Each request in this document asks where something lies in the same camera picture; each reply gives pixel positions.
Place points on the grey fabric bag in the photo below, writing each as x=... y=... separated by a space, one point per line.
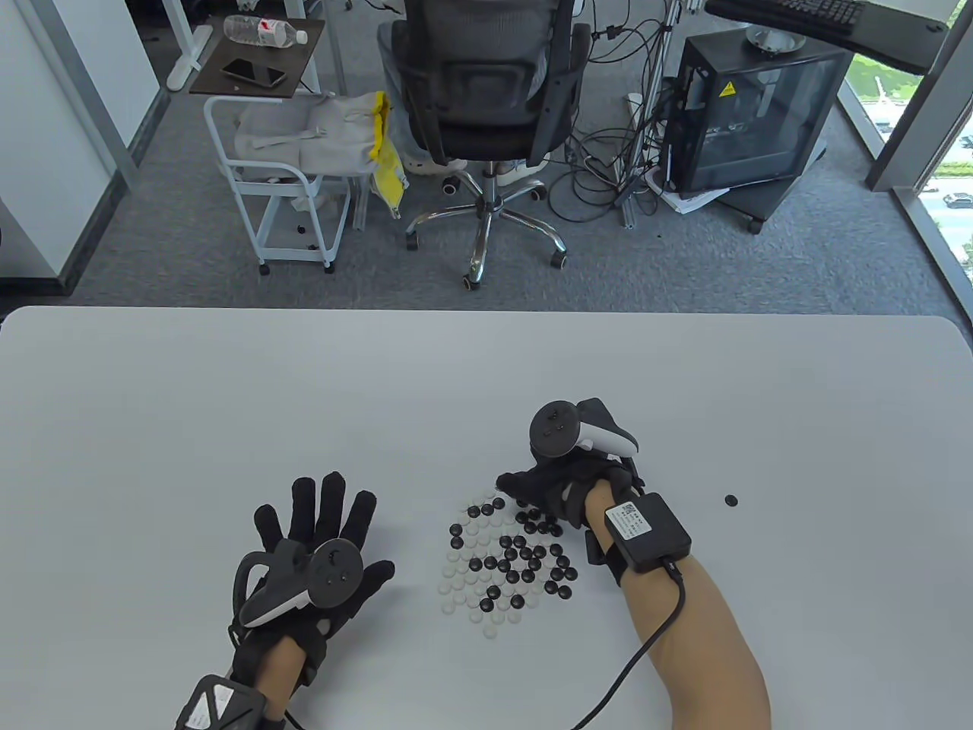
x=334 y=137

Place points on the white power strip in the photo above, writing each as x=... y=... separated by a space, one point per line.
x=635 y=106

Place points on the white papers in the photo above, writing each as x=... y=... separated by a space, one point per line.
x=684 y=201

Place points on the brown side table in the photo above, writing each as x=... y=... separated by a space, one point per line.
x=304 y=68

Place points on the grey window pillar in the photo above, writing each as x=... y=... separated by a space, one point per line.
x=912 y=137

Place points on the black and white right controller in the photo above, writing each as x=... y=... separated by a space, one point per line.
x=555 y=430

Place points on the yellow plastic bag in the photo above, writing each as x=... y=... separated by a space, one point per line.
x=389 y=179

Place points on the black patterned wrist camera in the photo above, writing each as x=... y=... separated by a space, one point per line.
x=217 y=703

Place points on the black labelled wrist camera box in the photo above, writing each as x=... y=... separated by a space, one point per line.
x=646 y=532

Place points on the black keyboard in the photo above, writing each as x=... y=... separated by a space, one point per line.
x=813 y=14

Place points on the black and white left controller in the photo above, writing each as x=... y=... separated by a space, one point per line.
x=334 y=570

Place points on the white desk leg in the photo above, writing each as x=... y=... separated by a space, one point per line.
x=186 y=68

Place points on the pile of mixed go stones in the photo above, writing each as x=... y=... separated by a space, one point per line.
x=490 y=564

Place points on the black mesh office chair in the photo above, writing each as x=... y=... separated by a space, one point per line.
x=479 y=84

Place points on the white rolling cart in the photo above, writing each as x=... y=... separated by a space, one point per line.
x=266 y=186

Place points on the round silver stand base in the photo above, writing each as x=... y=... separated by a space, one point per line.
x=775 y=42

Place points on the black smartphone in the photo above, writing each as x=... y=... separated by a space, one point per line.
x=253 y=72

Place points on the person's right forearm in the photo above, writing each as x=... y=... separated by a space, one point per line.
x=699 y=646

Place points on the aluminium frame post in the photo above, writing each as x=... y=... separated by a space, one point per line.
x=629 y=213

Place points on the black computer case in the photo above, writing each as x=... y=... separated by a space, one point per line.
x=760 y=122

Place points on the black and white controller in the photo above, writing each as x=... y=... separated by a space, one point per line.
x=334 y=570
x=555 y=430

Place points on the clear plastic water bottle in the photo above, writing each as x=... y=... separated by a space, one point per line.
x=255 y=30

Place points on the black wheeled platform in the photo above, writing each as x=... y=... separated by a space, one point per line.
x=768 y=201

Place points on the person's right hand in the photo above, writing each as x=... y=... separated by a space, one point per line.
x=562 y=490

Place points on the person's left hand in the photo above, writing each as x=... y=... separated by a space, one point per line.
x=304 y=547

